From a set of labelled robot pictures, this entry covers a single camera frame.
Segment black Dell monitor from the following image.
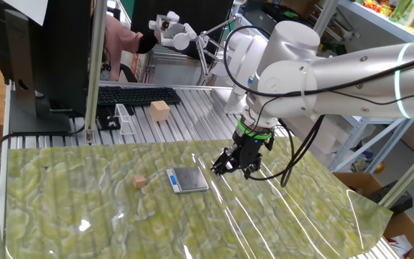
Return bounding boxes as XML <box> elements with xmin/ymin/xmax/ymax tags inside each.
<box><xmin>0</xmin><ymin>0</ymin><xmax>93</xmax><ymax>136</ymax></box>

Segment white red paper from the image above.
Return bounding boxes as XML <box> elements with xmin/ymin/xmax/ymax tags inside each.
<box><xmin>386</xmin><ymin>234</ymin><xmax>414</xmax><ymax>258</ymax></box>

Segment black computer keyboard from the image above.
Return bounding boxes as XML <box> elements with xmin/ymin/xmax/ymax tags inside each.
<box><xmin>97</xmin><ymin>85</ymin><xmax>182</xmax><ymax>107</ymax></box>

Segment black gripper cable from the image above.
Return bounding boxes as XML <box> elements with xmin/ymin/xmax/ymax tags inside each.
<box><xmin>244</xmin><ymin>114</ymin><xmax>326</xmax><ymax>188</ymax></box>

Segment brown cardboard box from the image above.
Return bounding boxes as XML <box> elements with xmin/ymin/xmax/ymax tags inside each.
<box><xmin>331</xmin><ymin>171</ymin><xmax>414</xmax><ymax>259</ymax></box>

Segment green marble pattern mat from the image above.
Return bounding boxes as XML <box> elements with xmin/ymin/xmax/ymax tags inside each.
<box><xmin>4</xmin><ymin>135</ymin><xmax>394</xmax><ymax>259</ymax></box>

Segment large wooden block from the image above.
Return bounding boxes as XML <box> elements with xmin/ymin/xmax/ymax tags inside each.
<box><xmin>149</xmin><ymin>100</ymin><xmax>172</xmax><ymax>122</ymax></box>

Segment yellow round ball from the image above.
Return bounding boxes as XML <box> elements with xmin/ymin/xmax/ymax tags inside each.
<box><xmin>372</xmin><ymin>160</ymin><xmax>387</xmax><ymax>175</ymax></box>

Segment clear acrylic stand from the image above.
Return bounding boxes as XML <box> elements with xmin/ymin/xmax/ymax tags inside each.
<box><xmin>114</xmin><ymin>103</ymin><xmax>137</xmax><ymax>136</ymax></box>

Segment black camera cable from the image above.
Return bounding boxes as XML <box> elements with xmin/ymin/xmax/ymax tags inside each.
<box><xmin>223</xmin><ymin>24</ymin><xmax>414</xmax><ymax>98</ymax></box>

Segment grey metal shelf rack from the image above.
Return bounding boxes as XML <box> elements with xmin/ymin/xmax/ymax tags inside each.
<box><xmin>314</xmin><ymin>0</ymin><xmax>414</xmax><ymax>174</ymax></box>

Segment white haptic controller device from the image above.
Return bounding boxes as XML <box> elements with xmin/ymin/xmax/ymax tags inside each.
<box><xmin>148</xmin><ymin>10</ymin><xmax>270</xmax><ymax>116</ymax></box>

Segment small black device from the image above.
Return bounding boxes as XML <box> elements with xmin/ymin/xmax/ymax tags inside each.
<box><xmin>96</xmin><ymin>105</ymin><xmax>121</xmax><ymax>131</ymax></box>

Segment silver digital pocket scale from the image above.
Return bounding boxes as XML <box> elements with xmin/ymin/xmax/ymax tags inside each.
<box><xmin>165</xmin><ymin>165</ymin><xmax>210</xmax><ymax>195</ymax></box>

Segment white plastic sheet stack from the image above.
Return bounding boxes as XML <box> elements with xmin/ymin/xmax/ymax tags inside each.
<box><xmin>284</xmin><ymin>114</ymin><xmax>351</xmax><ymax>167</ymax></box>

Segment person in pink sweater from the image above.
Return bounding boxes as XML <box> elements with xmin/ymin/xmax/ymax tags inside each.
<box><xmin>91</xmin><ymin>0</ymin><xmax>160</xmax><ymax>83</ymax></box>

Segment black electronic box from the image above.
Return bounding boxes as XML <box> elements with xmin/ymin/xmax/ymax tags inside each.
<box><xmin>367</xmin><ymin>179</ymin><xmax>414</xmax><ymax>217</ymax></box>

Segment black office chair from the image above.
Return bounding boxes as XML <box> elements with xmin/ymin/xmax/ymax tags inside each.
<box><xmin>110</xmin><ymin>50</ymin><xmax>139</xmax><ymax>83</ymax></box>

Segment grey metal cart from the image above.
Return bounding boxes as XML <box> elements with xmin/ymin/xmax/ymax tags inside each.
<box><xmin>142</xmin><ymin>45</ymin><xmax>208</xmax><ymax>86</ymax></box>

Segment red orange toy fruits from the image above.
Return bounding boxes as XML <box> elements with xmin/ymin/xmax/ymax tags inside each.
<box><xmin>363</xmin><ymin>0</ymin><xmax>391</xmax><ymax>17</ymax></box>

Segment colourful plastic bag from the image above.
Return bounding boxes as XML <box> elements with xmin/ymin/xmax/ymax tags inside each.
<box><xmin>349</xmin><ymin>149</ymin><xmax>374</xmax><ymax>173</ymax></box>

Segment black monitor cable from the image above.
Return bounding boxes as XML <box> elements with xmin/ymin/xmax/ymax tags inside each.
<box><xmin>0</xmin><ymin>124</ymin><xmax>86</xmax><ymax>170</ymax></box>

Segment white red printed box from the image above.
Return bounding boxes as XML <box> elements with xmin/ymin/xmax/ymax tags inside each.
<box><xmin>130</xmin><ymin>53</ymin><xmax>142</xmax><ymax>78</ymax></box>

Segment small white paper sheet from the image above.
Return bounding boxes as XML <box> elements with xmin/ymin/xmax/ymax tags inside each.
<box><xmin>1</xmin><ymin>0</ymin><xmax>52</xmax><ymax>27</ymax></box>

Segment green plastic bottle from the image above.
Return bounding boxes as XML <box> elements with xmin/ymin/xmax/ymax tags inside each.
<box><xmin>389</xmin><ymin>0</ymin><xmax>412</xmax><ymax>23</ymax></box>

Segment small wooden block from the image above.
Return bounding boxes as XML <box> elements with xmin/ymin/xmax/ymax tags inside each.
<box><xmin>132</xmin><ymin>174</ymin><xmax>148</xmax><ymax>190</ymax></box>

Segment dark grey case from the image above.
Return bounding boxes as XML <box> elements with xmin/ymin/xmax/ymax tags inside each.
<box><xmin>241</xmin><ymin>7</ymin><xmax>276</xmax><ymax>36</ymax></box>

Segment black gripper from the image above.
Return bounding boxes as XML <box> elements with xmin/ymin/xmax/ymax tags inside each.
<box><xmin>210</xmin><ymin>132</ymin><xmax>275</xmax><ymax>181</ymax></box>

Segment pale yellow plastic bottle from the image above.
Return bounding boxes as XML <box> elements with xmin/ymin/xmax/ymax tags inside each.
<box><xmin>400</xmin><ymin>0</ymin><xmax>414</xmax><ymax>27</ymax></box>

